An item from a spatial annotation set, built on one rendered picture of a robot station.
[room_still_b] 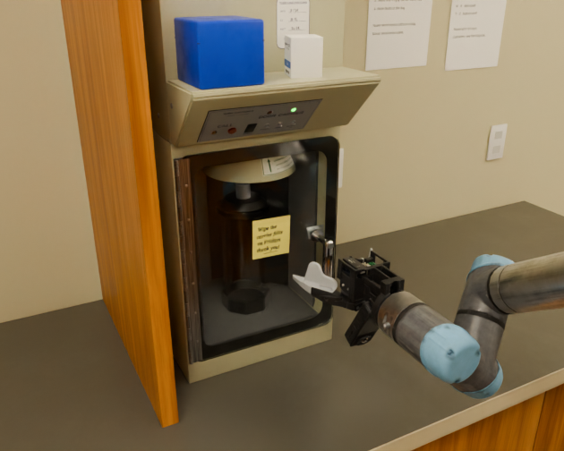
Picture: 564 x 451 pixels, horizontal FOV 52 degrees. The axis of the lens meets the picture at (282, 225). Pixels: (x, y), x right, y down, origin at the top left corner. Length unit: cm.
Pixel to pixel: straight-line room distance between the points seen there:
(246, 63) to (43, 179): 66
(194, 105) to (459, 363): 51
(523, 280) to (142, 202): 55
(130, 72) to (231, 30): 15
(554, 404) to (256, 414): 67
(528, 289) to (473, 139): 112
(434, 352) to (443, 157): 112
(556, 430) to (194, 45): 113
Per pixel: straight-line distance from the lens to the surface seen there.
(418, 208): 188
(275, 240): 106
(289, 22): 99
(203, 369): 115
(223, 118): 88
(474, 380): 93
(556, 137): 225
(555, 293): 84
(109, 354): 127
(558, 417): 147
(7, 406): 120
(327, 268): 109
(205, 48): 82
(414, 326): 87
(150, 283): 91
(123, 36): 81
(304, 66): 92
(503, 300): 92
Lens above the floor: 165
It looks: 23 degrees down
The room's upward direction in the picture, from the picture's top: straight up
